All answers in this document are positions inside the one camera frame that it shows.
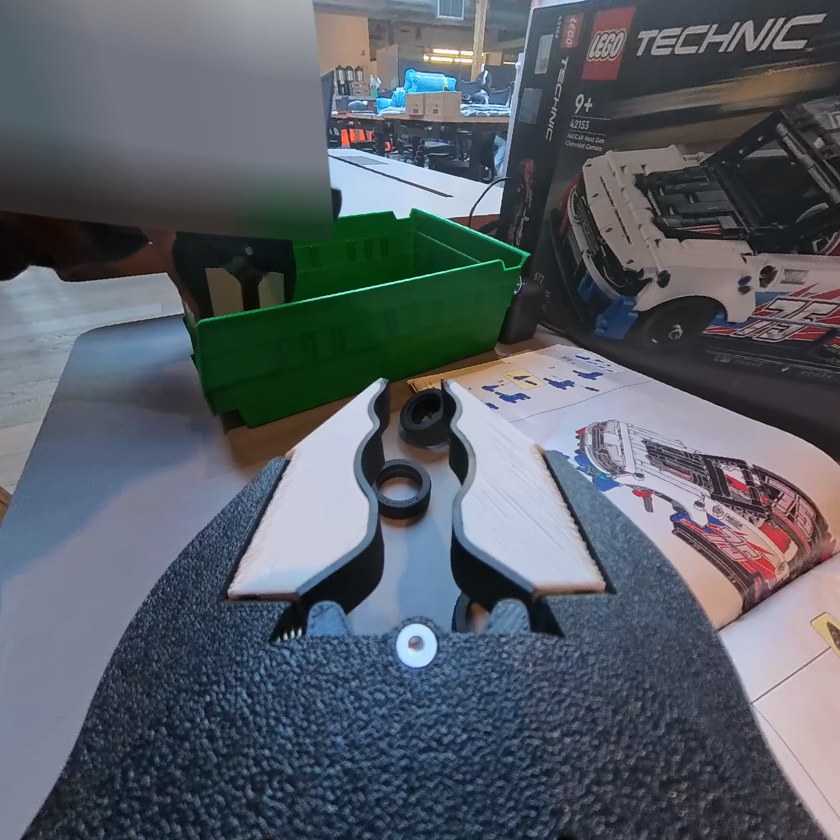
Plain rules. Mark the open instruction booklet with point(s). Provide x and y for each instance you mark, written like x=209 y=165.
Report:
x=656 y=459

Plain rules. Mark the long wooden workbench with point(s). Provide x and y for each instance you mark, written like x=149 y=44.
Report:
x=420 y=119

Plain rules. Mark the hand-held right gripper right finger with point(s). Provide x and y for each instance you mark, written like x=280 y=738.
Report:
x=525 y=518

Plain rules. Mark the grey desk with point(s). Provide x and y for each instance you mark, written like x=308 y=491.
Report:
x=131 y=492

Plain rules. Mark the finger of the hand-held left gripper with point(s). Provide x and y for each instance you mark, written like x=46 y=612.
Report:
x=220 y=289
x=272 y=289

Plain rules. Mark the black rubber tyre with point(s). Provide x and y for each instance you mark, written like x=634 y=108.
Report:
x=387 y=502
x=463 y=613
x=413 y=430

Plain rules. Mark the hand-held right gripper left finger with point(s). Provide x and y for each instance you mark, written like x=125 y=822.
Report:
x=308 y=518

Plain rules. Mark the black power adapter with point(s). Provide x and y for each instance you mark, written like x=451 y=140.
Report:
x=522 y=312

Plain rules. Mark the green box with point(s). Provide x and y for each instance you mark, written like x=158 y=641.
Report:
x=361 y=341

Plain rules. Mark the blue wrapped bundle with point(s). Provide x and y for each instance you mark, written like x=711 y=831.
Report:
x=426 y=82

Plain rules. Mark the cardboard box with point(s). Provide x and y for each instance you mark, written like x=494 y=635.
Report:
x=433 y=105

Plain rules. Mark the black toy car box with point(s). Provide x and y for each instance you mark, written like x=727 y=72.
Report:
x=656 y=164

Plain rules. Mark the person's left forearm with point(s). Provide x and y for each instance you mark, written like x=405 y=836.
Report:
x=98 y=253

